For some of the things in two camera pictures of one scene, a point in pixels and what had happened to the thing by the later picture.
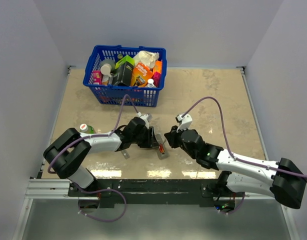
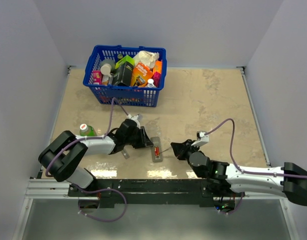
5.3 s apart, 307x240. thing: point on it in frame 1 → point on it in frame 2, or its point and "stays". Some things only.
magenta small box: x=156 y=78 stays
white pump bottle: x=107 y=67 stays
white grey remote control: x=159 y=141 → x=156 y=149
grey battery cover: x=125 y=154 stays
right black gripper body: x=176 y=141 → x=187 y=149
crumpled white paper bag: x=146 y=57 stays
